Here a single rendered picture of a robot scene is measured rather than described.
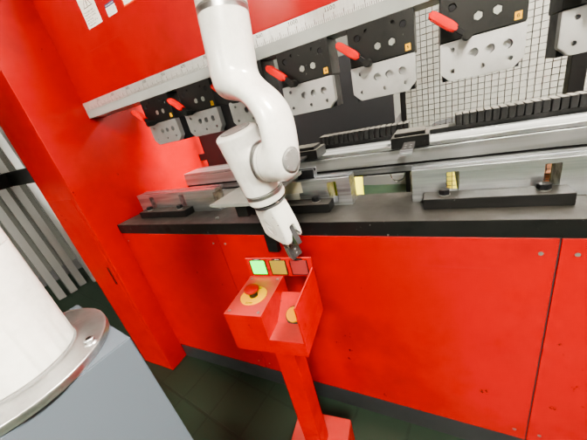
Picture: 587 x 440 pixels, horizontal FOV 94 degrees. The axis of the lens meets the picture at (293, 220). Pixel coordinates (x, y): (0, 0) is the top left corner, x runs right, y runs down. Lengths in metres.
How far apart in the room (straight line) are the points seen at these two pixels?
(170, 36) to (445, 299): 1.14
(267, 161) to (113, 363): 0.35
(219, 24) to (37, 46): 1.10
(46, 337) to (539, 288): 0.92
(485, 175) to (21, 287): 0.89
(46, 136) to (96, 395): 1.18
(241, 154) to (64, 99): 1.10
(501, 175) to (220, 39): 0.70
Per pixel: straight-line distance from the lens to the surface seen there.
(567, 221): 0.80
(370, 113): 1.36
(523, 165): 0.86
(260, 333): 0.73
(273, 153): 0.48
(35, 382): 0.43
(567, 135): 1.14
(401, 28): 0.79
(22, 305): 0.41
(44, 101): 1.51
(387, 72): 0.81
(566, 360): 1.04
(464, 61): 0.78
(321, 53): 0.83
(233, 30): 0.56
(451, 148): 1.10
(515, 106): 1.24
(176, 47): 1.10
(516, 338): 0.98
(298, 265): 0.75
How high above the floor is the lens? 1.22
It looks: 23 degrees down
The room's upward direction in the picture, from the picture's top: 14 degrees counter-clockwise
